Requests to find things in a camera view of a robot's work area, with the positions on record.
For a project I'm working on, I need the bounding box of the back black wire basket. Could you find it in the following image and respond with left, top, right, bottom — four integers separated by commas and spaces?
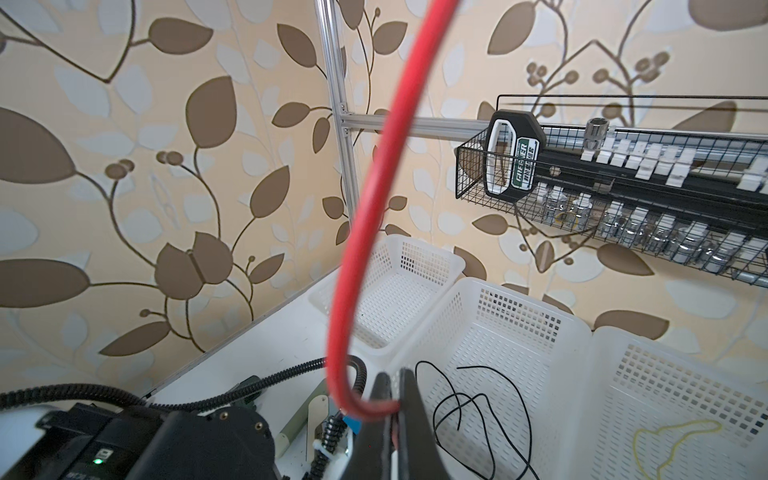
455, 94, 767, 287

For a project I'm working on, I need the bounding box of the yellow cable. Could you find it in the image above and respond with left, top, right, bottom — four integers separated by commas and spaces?
632, 418, 725, 480

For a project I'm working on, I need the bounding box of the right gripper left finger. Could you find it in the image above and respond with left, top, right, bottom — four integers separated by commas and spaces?
341, 371, 394, 480

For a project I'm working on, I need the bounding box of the red cable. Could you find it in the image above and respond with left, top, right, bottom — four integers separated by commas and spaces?
326, 0, 462, 422

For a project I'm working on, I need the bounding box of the black cable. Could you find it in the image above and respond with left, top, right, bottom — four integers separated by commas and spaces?
413, 359, 541, 480

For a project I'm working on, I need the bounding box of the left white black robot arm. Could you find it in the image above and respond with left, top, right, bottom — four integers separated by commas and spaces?
1, 358, 326, 479

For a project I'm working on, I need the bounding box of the left white plastic basket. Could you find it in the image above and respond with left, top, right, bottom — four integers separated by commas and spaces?
308, 233, 467, 361

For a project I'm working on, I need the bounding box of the middle white plastic basket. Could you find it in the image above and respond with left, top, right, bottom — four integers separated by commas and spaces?
390, 279, 591, 479

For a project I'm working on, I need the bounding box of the white plastic basket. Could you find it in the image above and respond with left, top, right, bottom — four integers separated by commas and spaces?
390, 279, 591, 479
308, 233, 467, 361
560, 327, 767, 479

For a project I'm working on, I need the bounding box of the black socket tool set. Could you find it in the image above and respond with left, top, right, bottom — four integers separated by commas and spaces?
477, 111, 767, 287

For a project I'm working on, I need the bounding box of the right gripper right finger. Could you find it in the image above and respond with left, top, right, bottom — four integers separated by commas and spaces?
397, 368, 450, 480

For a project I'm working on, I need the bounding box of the right white plastic basket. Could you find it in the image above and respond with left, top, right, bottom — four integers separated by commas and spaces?
560, 327, 767, 479

